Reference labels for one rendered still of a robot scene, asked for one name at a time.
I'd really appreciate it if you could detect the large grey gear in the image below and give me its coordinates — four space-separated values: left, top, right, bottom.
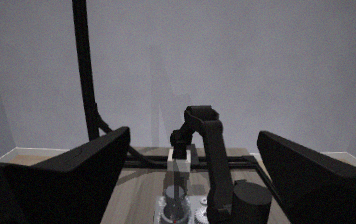
166 185 183 200

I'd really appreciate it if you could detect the grey gear with red arrow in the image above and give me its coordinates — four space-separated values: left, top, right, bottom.
194 206 209 224

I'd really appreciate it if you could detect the grey steel washer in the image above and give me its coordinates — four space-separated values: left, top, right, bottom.
200 197 207 205

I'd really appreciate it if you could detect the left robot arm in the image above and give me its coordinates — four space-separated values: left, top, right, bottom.
170 105 272 224

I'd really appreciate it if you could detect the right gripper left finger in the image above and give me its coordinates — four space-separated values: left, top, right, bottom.
0 126 131 224

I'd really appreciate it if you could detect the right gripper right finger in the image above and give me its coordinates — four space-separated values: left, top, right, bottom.
257 131 356 224

